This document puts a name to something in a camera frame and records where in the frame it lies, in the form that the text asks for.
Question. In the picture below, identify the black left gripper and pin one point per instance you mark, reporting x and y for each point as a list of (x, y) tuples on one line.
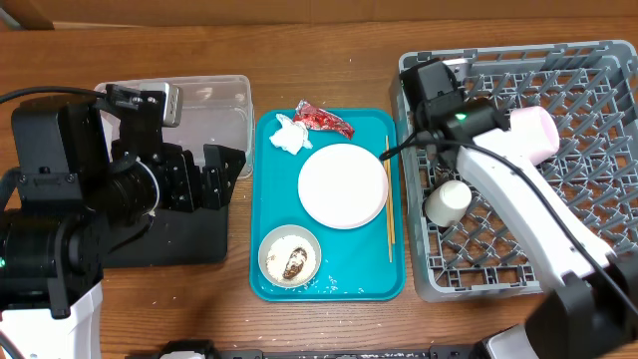
[(214, 188)]

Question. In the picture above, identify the wooden chopstick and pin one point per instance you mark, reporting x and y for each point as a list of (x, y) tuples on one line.
[(389, 205), (390, 251)]

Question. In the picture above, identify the white cup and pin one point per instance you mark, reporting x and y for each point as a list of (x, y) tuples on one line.
[(448, 203)]

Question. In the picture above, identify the pink bowl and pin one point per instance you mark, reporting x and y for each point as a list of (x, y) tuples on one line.
[(535, 132)]

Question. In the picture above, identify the grey bowl with rice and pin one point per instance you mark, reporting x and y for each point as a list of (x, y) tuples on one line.
[(289, 256)]

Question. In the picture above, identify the white round plate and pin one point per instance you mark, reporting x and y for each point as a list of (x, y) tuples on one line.
[(343, 186)]

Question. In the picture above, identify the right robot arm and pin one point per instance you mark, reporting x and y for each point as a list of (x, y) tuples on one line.
[(590, 304)]

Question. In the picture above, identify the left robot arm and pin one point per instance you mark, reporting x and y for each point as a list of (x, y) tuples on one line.
[(93, 173)]

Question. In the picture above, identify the clear plastic container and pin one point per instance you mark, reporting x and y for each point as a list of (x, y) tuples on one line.
[(216, 110)]

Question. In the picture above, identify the crumpled white napkin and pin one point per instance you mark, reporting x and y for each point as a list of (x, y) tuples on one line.
[(291, 137)]

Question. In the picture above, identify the black plastic tray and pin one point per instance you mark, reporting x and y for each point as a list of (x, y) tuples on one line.
[(175, 237)]

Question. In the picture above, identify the red crumpled wrapper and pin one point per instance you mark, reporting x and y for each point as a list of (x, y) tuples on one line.
[(317, 119)]

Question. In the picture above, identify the grey dish rack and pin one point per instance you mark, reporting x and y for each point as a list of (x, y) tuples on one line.
[(590, 89)]

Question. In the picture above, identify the teal plastic tray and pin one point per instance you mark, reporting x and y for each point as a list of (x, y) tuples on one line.
[(357, 264)]

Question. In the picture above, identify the black bar at bottom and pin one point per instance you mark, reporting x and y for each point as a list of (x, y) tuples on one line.
[(206, 349)]

